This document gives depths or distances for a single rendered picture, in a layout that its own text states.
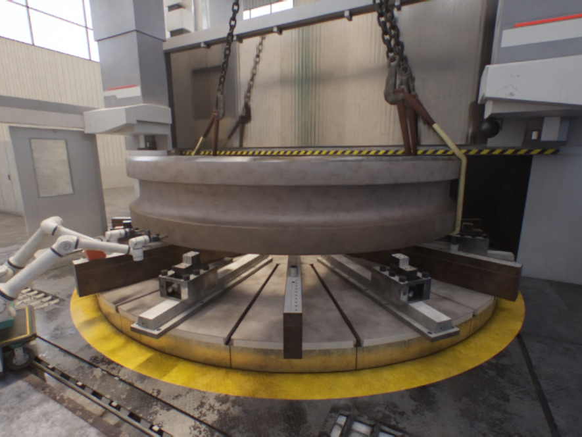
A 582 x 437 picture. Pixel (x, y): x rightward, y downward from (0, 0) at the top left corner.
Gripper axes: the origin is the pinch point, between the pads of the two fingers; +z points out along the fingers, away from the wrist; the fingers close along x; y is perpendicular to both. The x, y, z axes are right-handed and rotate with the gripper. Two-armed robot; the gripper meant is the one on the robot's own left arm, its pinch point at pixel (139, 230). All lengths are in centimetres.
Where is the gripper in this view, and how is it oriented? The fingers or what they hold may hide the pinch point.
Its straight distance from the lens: 375.4
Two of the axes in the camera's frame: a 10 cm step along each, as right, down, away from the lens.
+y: 0.0, -9.8, -2.0
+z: 6.3, -1.6, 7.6
